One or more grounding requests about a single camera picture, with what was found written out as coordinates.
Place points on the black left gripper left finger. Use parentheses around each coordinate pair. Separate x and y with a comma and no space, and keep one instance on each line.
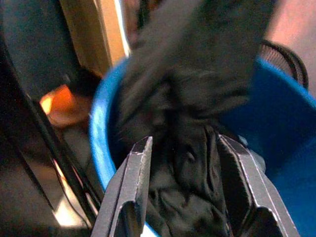
(128,192)

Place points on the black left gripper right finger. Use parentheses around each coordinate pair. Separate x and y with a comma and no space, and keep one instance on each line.
(256,187)

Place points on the black cloth garment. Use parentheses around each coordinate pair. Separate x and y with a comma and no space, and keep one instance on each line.
(187,98)

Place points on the blue plastic laundry basket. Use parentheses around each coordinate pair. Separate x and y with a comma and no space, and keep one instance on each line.
(276,123)

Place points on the dark glossy appliance door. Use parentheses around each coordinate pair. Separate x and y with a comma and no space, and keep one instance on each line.
(32,116)

